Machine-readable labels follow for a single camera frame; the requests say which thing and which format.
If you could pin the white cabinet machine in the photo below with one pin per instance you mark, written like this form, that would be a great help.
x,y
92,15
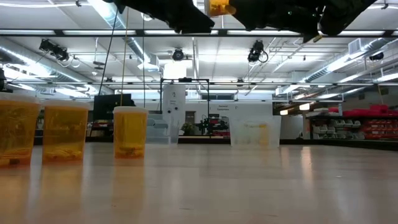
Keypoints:
x,y
174,96

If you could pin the small green background plant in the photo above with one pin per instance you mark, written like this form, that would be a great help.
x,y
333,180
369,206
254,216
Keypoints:
x,y
187,128

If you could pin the clear plastic bin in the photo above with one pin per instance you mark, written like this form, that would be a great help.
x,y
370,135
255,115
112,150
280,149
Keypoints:
x,y
158,133
242,137

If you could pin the black background frame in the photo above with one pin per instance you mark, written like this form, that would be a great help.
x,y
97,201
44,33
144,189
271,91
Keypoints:
x,y
185,80

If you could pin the large amber bottle white cap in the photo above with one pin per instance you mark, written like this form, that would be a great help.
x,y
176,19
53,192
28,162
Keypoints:
x,y
17,129
219,7
65,130
130,132

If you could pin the white enclosure with text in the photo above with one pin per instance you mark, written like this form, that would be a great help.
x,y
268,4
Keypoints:
x,y
242,109

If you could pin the black background robot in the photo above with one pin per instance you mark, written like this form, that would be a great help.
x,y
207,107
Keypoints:
x,y
210,125

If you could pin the silver air duct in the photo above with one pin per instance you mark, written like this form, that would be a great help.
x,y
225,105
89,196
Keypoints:
x,y
342,62
105,15

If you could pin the black monitor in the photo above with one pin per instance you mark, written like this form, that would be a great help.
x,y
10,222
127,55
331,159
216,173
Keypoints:
x,y
107,107

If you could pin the black aluminium rig frame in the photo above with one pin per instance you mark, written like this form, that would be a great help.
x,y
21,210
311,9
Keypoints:
x,y
140,32

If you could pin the black overhead camera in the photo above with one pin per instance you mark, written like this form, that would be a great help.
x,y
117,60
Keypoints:
x,y
178,54

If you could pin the black ceiling-mounted device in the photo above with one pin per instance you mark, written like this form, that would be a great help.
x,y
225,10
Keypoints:
x,y
54,49
256,51

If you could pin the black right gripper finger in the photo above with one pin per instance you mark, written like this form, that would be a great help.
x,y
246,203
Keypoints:
x,y
253,15

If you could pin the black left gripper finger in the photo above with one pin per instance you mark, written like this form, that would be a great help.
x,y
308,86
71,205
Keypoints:
x,y
183,18

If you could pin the black ceiling speaker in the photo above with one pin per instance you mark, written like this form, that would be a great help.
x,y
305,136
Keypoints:
x,y
376,56

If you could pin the red bin shelf rack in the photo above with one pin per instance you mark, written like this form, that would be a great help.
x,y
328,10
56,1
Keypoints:
x,y
373,112

